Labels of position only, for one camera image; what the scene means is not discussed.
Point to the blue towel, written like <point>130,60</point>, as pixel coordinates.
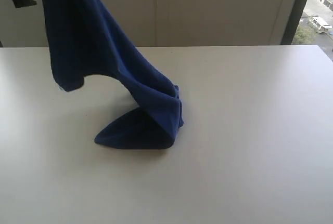
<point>84,39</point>

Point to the dark window frame pillar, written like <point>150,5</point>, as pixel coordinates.
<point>293,22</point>

